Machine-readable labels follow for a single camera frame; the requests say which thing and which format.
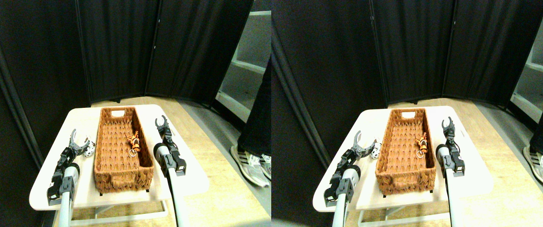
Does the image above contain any low white table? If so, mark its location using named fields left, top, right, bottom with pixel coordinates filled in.
left=29, top=105, right=210, bottom=226
left=313, top=106, right=494, bottom=227

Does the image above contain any brown wicker basket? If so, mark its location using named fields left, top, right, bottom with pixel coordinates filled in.
left=375, top=108, right=437, bottom=195
left=94, top=107, right=155, bottom=193

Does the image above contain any grey curtain stand pole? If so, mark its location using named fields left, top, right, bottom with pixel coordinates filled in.
left=271, top=24, right=328, bottom=170
left=0, top=0, right=45, bottom=168

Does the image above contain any orange tiger toy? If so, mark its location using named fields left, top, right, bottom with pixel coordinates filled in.
left=127, top=131, right=141, bottom=157
left=414, top=133, right=429, bottom=157

